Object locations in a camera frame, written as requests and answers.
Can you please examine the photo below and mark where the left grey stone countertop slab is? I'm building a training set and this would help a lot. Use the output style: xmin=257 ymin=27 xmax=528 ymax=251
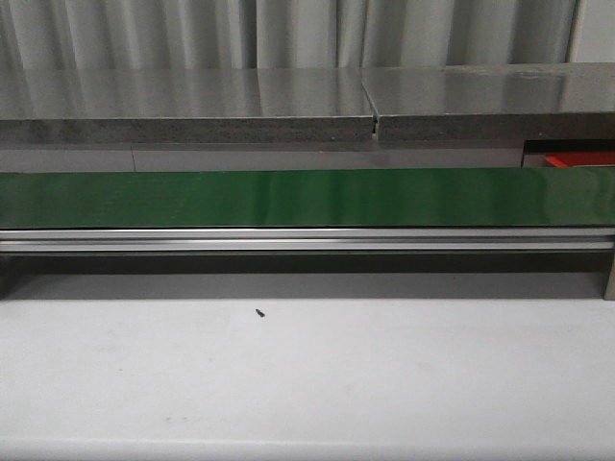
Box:
xmin=1 ymin=69 xmax=374 ymax=145

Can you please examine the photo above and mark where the right grey stone countertop slab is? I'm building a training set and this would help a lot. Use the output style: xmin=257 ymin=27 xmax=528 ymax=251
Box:
xmin=361 ymin=62 xmax=614 ymax=142

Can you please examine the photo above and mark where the steel conveyor support bracket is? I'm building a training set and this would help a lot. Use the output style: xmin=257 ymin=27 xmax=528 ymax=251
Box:
xmin=600 ymin=228 xmax=614 ymax=302

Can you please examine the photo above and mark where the green conveyor belt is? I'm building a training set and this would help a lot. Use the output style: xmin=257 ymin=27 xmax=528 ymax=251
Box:
xmin=1 ymin=167 xmax=614 ymax=230

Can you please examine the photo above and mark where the red plastic tray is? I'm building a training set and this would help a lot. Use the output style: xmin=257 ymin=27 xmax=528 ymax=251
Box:
xmin=545 ymin=151 xmax=615 ymax=168

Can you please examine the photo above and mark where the grey stone countertop slab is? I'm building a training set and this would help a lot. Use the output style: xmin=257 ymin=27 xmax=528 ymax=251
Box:
xmin=1 ymin=69 xmax=374 ymax=145
xmin=361 ymin=62 xmax=614 ymax=142

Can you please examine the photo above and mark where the white pleated curtain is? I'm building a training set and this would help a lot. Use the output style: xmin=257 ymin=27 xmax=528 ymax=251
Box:
xmin=1 ymin=1 xmax=578 ymax=70

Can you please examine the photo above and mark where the aluminium conveyor frame rail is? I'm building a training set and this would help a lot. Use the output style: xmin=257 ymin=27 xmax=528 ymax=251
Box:
xmin=1 ymin=227 xmax=614 ymax=254

